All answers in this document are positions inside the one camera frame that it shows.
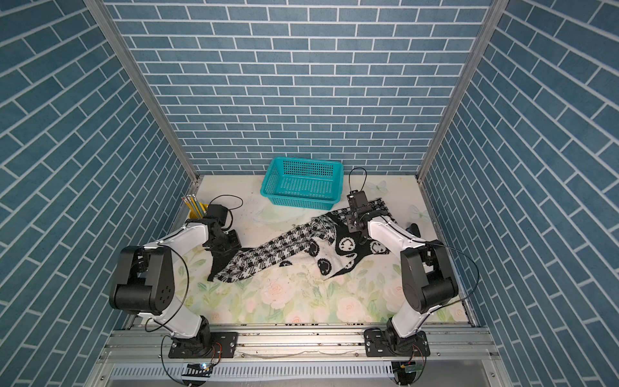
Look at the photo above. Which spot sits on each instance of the green circuit board right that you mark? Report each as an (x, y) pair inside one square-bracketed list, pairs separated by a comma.
[(411, 368)]

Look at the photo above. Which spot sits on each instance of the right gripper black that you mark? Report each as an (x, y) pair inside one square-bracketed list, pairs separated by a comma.
[(350, 222)]

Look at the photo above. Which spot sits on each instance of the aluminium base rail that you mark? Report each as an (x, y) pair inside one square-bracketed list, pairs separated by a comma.
[(280, 342)]

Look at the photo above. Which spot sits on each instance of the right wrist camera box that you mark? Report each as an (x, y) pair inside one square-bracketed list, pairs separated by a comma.
[(357, 201)]

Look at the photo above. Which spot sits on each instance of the teal plastic mesh basket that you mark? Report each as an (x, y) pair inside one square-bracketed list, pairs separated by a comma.
[(303, 183)]

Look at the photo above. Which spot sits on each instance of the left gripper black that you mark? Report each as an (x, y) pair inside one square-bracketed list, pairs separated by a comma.
[(234, 243)]

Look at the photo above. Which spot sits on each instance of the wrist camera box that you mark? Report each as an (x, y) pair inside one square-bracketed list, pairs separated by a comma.
[(357, 201), (217, 213)]

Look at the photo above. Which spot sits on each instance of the floral table mat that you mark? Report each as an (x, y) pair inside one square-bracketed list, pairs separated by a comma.
[(372, 292)]

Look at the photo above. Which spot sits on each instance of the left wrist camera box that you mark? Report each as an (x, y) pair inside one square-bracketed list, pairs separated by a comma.
[(217, 213)]

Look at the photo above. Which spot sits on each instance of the yellow pencil cup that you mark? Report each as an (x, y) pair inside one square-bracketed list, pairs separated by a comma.
[(198, 212)]

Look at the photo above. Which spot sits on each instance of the black white smiley scarf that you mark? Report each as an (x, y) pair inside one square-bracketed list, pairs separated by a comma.
[(325, 243)]

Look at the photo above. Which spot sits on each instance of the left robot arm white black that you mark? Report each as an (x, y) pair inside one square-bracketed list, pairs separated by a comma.
[(144, 284)]

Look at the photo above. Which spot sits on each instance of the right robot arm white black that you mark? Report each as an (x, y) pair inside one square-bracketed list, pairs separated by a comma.
[(427, 278)]

